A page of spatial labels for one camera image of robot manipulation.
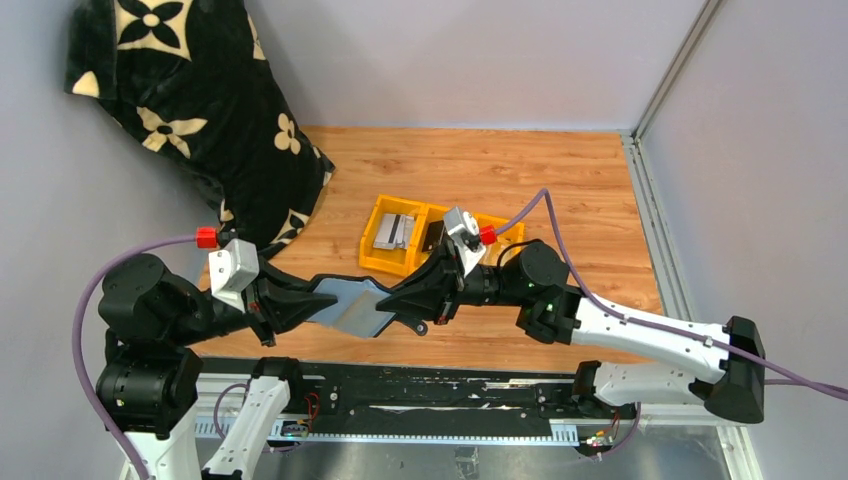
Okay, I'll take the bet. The purple cable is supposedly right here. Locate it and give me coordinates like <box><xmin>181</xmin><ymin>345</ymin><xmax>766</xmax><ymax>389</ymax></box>
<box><xmin>71</xmin><ymin>227</ymin><xmax>220</xmax><ymax>480</ymax></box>
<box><xmin>478</xmin><ymin>188</ymin><xmax>848</xmax><ymax>458</ymax></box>

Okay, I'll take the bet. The right yellow bin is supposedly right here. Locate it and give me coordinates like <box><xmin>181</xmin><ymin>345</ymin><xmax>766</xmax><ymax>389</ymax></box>
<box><xmin>473</xmin><ymin>213</ymin><xmax>525</xmax><ymax>263</ymax></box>

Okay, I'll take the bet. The left yellow bin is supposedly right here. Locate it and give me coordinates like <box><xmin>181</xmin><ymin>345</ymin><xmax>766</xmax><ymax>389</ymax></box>
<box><xmin>358</xmin><ymin>194</ymin><xmax>427</xmax><ymax>276</ymax></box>

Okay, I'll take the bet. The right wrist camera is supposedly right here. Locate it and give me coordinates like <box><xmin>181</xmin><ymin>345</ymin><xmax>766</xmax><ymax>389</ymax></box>
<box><xmin>443</xmin><ymin>207</ymin><xmax>487</xmax><ymax>277</ymax></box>

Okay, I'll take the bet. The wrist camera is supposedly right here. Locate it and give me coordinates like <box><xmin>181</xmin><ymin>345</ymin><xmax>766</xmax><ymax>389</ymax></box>
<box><xmin>443</xmin><ymin>207</ymin><xmax>487</xmax><ymax>277</ymax></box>
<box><xmin>208</xmin><ymin>239</ymin><xmax>259</xmax><ymax>313</ymax></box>

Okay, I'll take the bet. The silver cards stack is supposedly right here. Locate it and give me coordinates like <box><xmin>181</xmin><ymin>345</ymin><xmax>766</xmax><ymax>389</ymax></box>
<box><xmin>372</xmin><ymin>213</ymin><xmax>416</xmax><ymax>250</ymax></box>

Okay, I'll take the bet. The black cards stack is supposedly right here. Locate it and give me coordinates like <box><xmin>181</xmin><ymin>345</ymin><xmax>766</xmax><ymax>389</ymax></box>
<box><xmin>420</xmin><ymin>220</ymin><xmax>444</xmax><ymax>253</ymax></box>

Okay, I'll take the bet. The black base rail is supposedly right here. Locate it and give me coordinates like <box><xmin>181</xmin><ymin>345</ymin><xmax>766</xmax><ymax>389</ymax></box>
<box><xmin>198</xmin><ymin>358</ymin><xmax>637</xmax><ymax>440</ymax></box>

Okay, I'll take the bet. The black floral blanket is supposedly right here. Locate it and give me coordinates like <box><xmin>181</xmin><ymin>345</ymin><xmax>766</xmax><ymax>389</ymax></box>
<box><xmin>64</xmin><ymin>0</ymin><xmax>335</xmax><ymax>258</ymax></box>

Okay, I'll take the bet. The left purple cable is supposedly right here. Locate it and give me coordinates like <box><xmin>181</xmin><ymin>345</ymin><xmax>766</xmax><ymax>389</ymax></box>
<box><xmin>71</xmin><ymin>227</ymin><xmax>220</xmax><ymax>480</ymax></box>

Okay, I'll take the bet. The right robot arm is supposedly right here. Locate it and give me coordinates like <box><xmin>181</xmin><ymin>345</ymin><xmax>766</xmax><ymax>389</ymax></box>
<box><xmin>376</xmin><ymin>241</ymin><xmax>765</xmax><ymax>424</ymax></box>

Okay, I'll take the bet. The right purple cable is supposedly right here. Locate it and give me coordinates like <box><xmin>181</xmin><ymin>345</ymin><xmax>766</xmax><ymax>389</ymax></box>
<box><xmin>478</xmin><ymin>188</ymin><xmax>848</xmax><ymax>458</ymax></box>

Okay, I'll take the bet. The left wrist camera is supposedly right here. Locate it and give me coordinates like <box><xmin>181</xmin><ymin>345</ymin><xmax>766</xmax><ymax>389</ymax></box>
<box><xmin>208</xmin><ymin>239</ymin><xmax>259</xmax><ymax>313</ymax></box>

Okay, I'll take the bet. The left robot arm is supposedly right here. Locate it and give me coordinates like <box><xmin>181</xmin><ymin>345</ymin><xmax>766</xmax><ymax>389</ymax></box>
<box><xmin>90</xmin><ymin>253</ymin><xmax>338</xmax><ymax>479</ymax></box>

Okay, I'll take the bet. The aluminium frame post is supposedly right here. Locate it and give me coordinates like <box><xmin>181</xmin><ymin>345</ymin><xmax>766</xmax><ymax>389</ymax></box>
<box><xmin>631</xmin><ymin>0</ymin><xmax>725</xmax><ymax>142</ymax></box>

